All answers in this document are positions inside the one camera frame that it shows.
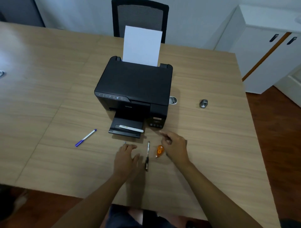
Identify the person's right hand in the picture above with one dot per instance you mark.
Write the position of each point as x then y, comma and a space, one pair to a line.
176, 148

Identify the person's left hand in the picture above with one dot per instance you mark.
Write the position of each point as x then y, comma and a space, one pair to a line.
124, 162

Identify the person's left thumb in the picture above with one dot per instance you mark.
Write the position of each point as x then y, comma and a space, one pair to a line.
136, 159

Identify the person's right thumb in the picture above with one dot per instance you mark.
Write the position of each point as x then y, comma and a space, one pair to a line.
168, 141

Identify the person's left forearm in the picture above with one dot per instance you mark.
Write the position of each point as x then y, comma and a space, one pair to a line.
94, 204

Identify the person's right forearm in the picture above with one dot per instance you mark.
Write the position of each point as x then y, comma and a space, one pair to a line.
211, 197

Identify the black clear ballpoint pen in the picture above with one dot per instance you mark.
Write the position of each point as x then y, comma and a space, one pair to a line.
147, 156

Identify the orange correction tape dispenser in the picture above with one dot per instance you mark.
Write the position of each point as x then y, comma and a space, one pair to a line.
159, 150

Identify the white marker pen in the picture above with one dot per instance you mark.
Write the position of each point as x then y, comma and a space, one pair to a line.
131, 128

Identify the grey metal pencil sharpener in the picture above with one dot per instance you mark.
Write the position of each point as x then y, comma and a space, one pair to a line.
203, 103

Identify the blue ballpoint pen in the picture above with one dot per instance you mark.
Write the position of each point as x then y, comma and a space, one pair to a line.
85, 138

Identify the person's dark shorts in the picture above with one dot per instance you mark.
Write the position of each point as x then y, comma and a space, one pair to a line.
117, 218

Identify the black inkjet printer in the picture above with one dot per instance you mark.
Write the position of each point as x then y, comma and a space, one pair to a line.
136, 87

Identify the white paper sheet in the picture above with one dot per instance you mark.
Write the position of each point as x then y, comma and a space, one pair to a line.
142, 45

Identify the black mesh office chair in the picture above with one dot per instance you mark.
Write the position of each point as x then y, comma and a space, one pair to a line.
140, 15

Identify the white low cabinet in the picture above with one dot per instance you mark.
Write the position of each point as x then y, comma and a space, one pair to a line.
290, 87

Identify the small silver object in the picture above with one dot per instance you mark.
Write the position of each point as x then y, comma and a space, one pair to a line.
1, 73

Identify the dark grey cabinet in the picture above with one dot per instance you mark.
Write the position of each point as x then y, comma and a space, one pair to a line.
18, 11

